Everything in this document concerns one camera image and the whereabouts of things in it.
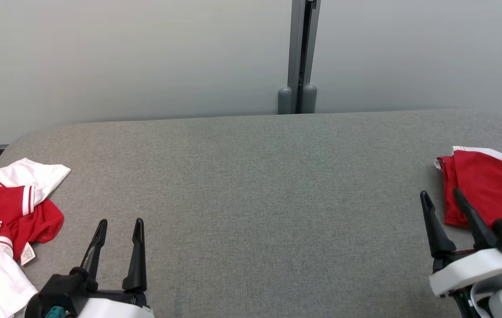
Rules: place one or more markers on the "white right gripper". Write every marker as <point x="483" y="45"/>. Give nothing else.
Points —
<point x="471" y="269"/>

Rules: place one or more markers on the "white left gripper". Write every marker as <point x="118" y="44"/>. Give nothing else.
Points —
<point x="114" y="309"/>

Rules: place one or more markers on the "red shorts with white stripe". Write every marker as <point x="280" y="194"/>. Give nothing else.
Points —
<point x="489" y="185"/>

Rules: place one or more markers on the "red and white jersey shirt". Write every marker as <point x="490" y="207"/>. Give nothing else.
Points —
<point x="8" y="207"/>

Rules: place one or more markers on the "grey cylindrical post foot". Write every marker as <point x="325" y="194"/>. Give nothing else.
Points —
<point x="284" y="101"/>
<point x="309" y="99"/>

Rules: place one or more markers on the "grey metal partition post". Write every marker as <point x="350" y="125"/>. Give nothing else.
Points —
<point x="296" y="44"/>

